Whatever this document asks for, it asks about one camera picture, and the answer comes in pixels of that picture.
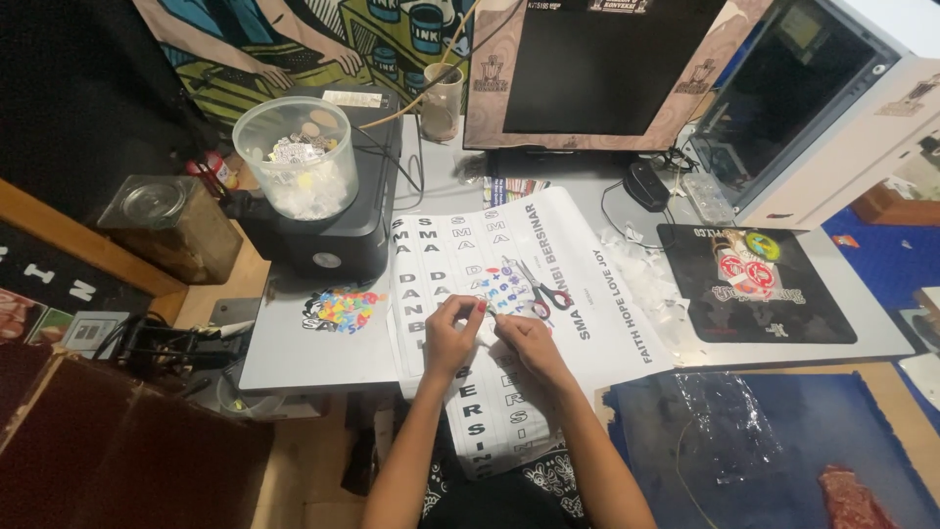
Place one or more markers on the person's left hand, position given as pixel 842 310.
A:
pixel 446 344

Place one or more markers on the person's right hand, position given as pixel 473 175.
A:
pixel 530 347

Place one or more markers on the person's right fingers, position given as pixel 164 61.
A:
pixel 509 326

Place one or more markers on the white letter sticker sheet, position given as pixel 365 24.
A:
pixel 507 308

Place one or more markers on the colourful printed leaflet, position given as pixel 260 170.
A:
pixel 510 189

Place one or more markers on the pile of white paper scraps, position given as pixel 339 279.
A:
pixel 646 283

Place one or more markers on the pile of colourful letter stickers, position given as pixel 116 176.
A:
pixel 345 308

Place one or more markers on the person's patterned black clothing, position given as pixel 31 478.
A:
pixel 507 492

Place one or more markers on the black computer mouse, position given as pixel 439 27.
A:
pixel 646 186

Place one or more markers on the black printer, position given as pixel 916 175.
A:
pixel 330 213

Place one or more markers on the clear plastic cup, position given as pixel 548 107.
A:
pixel 442 103

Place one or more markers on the clear plastic blister tray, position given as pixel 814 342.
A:
pixel 707 198

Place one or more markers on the clear plastic wrap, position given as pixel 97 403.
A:
pixel 727 426

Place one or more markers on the stickers on mouse pad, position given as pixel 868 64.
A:
pixel 749 268

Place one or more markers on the black mouse pad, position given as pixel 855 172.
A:
pixel 756 290

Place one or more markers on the bamboo stick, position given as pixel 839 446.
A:
pixel 422 81

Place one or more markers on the clear plastic tub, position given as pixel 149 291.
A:
pixel 297 158

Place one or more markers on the red bottle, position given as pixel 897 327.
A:
pixel 213 170

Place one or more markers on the wooden box with glass lid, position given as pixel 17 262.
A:
pixel 170 224

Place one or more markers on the white computer case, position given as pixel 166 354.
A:
pixel 822 110

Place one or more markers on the red cloth piece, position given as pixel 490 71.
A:
pixel 855 499

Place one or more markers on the computer monitor with patterned frame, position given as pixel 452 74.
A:
pixel 602 70

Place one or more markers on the illustrated wall poster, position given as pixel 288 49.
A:
pixel 308 44

